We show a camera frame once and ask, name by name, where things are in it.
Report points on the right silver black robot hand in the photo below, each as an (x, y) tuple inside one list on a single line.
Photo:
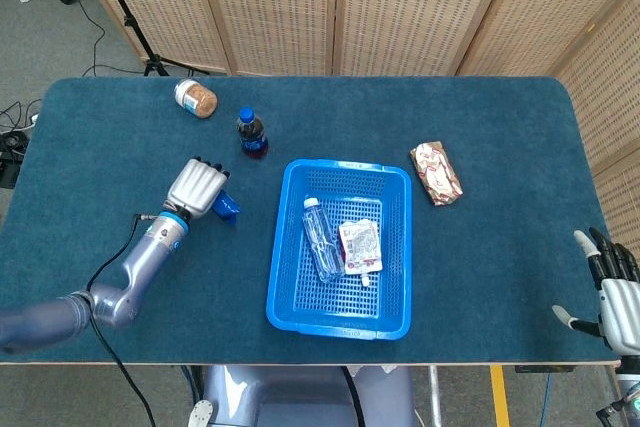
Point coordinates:
[(620, 307)]

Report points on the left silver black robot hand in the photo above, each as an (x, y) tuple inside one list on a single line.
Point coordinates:
[(195, 187)]

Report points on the blue snack packet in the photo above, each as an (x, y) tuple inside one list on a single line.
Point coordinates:
[(226, 204)]

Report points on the clear plastic water bottle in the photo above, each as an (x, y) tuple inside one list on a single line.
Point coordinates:
[(322, 242)]

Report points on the pink white drink pouch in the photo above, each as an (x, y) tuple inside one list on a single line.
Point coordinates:
[(360, 244)]

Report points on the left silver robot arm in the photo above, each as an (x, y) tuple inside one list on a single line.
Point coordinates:
[(145, 257)]

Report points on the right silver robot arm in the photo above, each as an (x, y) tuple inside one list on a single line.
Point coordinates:
[(627, 387)]

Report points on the Pepsi cola bottle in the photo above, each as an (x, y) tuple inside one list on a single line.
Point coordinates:
[(252, 139)]

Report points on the teal table mat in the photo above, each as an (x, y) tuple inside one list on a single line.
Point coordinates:
[(125, 147)]

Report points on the white-lidded jar brown contents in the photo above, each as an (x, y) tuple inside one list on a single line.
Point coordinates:
[(197, 99)]

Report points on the black tripod stand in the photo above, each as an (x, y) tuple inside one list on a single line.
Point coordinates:
[(131, 22)]

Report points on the metal table leg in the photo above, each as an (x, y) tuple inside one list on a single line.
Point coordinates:
[(435, 397)]

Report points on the blue plastic mesh basket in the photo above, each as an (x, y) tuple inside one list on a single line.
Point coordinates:
[(345, 333)]

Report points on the red white snack package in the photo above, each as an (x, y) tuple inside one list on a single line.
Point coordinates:
[(437, 174)]

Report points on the silver robot torso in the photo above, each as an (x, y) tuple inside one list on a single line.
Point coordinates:
[(300, 397)]

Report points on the woven wicker folding screen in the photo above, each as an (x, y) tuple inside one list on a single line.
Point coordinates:
[(400, 7)]

